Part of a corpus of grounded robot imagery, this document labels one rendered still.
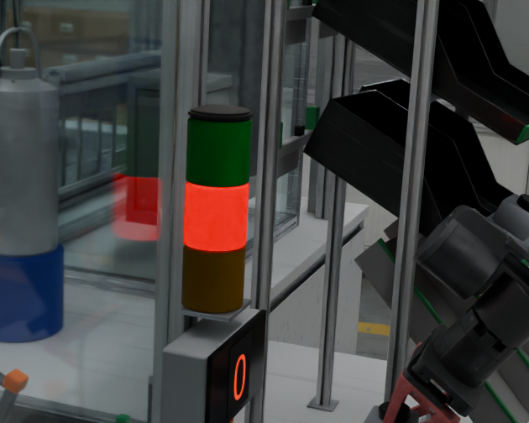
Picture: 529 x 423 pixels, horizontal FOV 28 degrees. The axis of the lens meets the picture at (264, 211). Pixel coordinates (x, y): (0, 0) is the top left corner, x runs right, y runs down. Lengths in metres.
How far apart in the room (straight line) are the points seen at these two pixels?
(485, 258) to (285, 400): 0.77
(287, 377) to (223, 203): 0.97
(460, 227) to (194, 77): 0.29
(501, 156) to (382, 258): 3.78
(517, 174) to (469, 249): 4.09
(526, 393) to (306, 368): 0.53
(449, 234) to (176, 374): 0.28
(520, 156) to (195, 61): 4.25
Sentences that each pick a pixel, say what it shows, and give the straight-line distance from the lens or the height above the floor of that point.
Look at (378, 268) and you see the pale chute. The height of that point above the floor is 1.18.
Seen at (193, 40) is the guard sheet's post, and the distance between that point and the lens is 0.79.
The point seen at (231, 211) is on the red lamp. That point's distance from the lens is 0.80.
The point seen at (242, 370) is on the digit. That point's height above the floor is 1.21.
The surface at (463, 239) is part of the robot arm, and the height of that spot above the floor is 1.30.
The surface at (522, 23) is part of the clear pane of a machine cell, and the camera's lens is 4.93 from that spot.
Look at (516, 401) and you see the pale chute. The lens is 1.36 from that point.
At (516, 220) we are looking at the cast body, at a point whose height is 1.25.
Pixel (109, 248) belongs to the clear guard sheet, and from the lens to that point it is 0.73.
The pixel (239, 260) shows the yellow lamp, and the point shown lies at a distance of 0.82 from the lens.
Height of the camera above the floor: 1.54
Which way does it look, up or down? 14 degrees down
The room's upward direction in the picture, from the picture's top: 3 degrees clockwise
